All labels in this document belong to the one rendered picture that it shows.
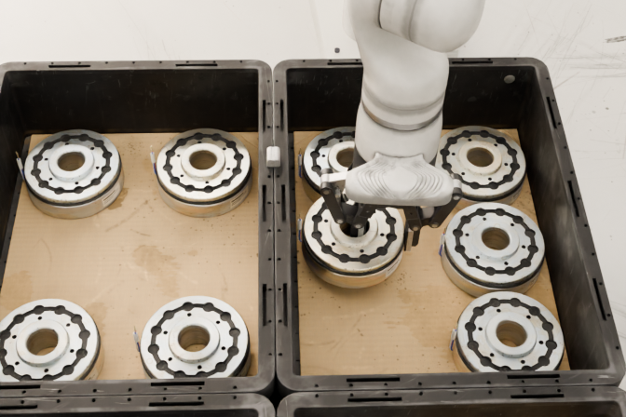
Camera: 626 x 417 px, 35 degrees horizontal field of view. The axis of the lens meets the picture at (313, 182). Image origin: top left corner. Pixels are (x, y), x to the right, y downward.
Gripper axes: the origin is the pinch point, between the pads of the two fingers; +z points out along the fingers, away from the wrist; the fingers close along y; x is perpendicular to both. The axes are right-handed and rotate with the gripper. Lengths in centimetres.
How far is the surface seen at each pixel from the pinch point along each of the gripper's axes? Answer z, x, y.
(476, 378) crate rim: -5.5, 18.7, -7.2
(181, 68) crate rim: -5.1, -17.1, 22.1
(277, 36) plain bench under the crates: 18, -48, 14
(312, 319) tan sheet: 4.6, 7.6, 6.9
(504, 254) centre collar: 0.9, 1.3, -12.1
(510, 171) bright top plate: 1.5, -10.1, -13.8
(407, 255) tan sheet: 4.7, -0.7, -2.8
